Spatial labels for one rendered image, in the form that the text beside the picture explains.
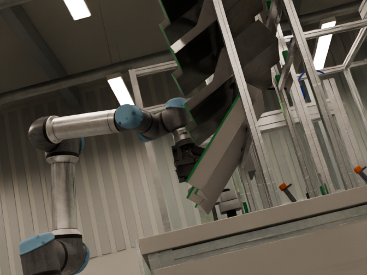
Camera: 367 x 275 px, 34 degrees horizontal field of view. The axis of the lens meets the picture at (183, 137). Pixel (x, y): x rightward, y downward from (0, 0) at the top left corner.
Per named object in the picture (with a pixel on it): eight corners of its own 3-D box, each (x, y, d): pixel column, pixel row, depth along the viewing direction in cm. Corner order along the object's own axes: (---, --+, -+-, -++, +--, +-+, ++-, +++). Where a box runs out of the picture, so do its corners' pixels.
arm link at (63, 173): (37, 277, 199) (34, 122, 214) (65, 277, 212) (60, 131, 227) (66, 273, 194) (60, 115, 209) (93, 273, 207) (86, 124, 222)
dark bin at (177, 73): (176, 79, 163) (160, 61, 165) (184, 96, 175) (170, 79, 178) (254, 16, 164) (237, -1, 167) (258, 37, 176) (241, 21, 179)
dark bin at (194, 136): (189, 132, 157) (172, 113, 160) (197, 147, 170) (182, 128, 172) (270, 66, 159) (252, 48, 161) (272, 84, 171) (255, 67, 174)
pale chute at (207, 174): (201, 191, 136) (185, 181, 138) (209, 202, 149) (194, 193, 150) (261, 89, 141) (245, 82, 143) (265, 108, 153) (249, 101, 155)
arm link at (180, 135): (194, 132, 197) (194, 124, 189) (197, 145, 195) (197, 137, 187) (172, 137, 196) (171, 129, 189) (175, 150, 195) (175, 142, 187)
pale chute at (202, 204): (200, 206, 151) (185, 197, 152) (208, 215, 163) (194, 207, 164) (255, 113, 155) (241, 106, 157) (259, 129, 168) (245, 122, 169)
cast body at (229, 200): (221, 211, 181) (215, 190, 184) (220, 215, 185) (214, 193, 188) (247, 205, 182) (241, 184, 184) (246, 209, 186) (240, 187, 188)
